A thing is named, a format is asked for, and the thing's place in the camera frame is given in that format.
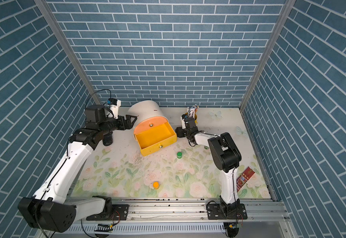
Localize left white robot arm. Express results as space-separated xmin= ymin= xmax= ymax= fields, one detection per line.
xmin=18 ymin=105 xmax=137 ymax=234

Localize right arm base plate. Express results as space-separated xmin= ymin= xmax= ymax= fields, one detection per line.
xmin=206 ymin=202 xmax=248 ymax=220

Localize yellow drawer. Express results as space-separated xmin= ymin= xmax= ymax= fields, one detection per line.
xmin=134 ymin=122 xmax=177 ymax=156

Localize orange top drawer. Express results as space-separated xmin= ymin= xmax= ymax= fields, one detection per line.
xmin=133 ymin=116 xmax=168 ymax=134

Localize pencils in bucket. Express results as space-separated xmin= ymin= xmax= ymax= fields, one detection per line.
xmin=193 ymin=105 xmax=199 ymax=113

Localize green paint can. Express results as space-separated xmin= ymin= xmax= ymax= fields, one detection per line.
xmin=177 ymin=152 xmax=183 ymax=159

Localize white round drawer cabinet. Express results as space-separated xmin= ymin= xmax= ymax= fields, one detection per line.
xmin=128 ymin=100 xmax=165 ymax=130

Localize red card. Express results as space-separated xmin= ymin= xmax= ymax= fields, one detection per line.
xmin=236 ymin=167 xmax=255 ymax=191

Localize yellow metal bucket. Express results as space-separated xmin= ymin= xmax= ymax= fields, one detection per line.
xmin=186 ymin=112 xmax=197 ymax=124

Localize blue white pencil box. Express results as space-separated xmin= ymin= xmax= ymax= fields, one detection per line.
xmin=187 ymin=107 xmax=195 ymax=118

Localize orange paint can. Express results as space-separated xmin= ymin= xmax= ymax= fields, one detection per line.
xmin=153 ymin=181 xmax=160 ymax=189

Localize aluminium mounting rail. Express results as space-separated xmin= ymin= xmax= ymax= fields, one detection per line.
xmin=41 ymin=199 xmax=291 ymax=224

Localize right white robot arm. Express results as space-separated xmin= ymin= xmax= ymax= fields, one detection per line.
xmin=176 ymin=115 xmax=242 ymax=211

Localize black oval case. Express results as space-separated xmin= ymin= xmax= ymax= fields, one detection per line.
xmin=103 ymin=132 xmax=113 ymax=146

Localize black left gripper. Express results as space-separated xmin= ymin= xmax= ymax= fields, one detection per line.
xmin=98 ymin=114 xmax=137 ymax=135

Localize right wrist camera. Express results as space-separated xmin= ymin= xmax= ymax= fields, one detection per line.
xmin=181 ymin=114 xmax=189 ymax=130

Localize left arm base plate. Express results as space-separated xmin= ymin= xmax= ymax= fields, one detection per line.
xmin=86 ymin=204 xmax=129 ymax=221

